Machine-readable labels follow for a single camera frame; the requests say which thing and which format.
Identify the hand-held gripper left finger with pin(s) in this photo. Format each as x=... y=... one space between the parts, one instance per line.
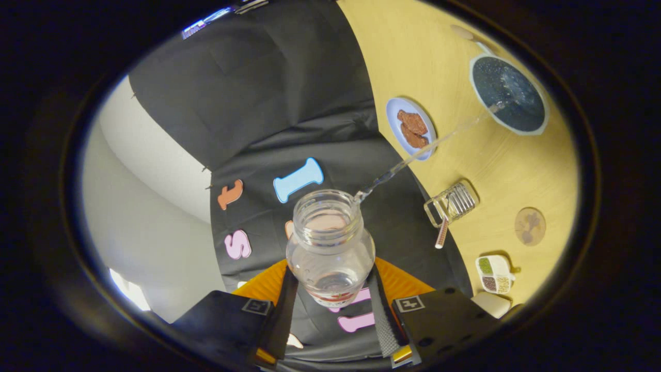
x=281 y=323

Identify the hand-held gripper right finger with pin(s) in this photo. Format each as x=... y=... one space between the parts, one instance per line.
x=384 y=330

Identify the clear plastic juice bottle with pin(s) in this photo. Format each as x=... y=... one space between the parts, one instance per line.
x=330 y=248

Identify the round cork coaster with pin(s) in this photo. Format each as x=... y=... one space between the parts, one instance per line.
x=530 y=226

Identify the white cup with speckled inside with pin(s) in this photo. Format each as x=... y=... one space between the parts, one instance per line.
x=516 y=108

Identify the white toaster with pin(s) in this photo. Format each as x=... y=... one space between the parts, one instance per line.
x=490 y=304

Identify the brown tube with white cap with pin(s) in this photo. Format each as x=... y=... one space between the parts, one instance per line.
x=442 y=235

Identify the white divided dish with beans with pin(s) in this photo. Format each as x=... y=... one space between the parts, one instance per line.
x=494 y=274

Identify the ceiling light panel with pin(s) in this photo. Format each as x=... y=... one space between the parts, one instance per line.
x=129 y=292

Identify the brown meat piece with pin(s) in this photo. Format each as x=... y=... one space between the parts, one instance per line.
x=414 y=139
x=413 y=121

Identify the light blue plate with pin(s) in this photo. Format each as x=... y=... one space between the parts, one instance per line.
x=395 y=111

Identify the black backdrop cloth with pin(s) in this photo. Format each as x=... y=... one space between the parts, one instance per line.
x=258 y=77

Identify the wooden table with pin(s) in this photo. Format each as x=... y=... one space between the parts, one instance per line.
x=413 y=51

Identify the small tan round disc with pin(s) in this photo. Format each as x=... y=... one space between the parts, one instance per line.
x=462 y=32

